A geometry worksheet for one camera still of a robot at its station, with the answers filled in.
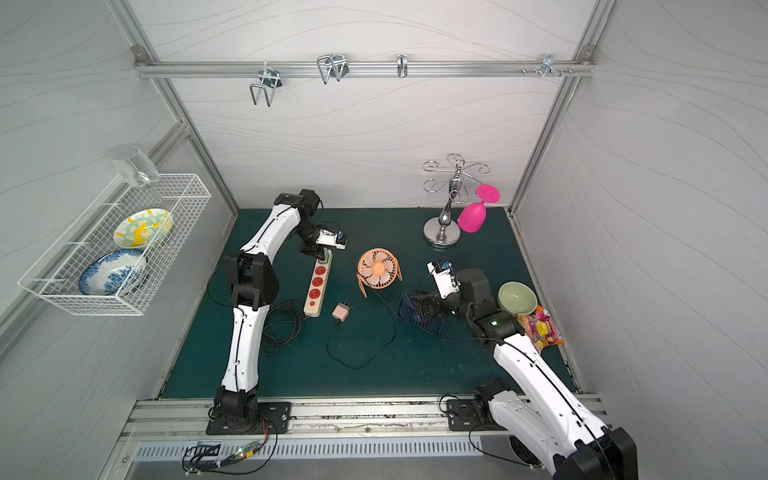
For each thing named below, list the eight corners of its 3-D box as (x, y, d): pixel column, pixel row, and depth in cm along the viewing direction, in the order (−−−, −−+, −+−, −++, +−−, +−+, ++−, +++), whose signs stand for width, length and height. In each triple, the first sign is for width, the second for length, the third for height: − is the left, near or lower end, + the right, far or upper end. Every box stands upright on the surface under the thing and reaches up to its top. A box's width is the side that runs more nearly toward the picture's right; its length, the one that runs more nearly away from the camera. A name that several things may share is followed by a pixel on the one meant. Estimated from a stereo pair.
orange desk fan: (359, 297, 98) (356, 277, 89) (361, 269, 105) (359, 248, 96) (401, 297, 98) (402, 277, 89) (400, 269, 105) (401, 248, 96)
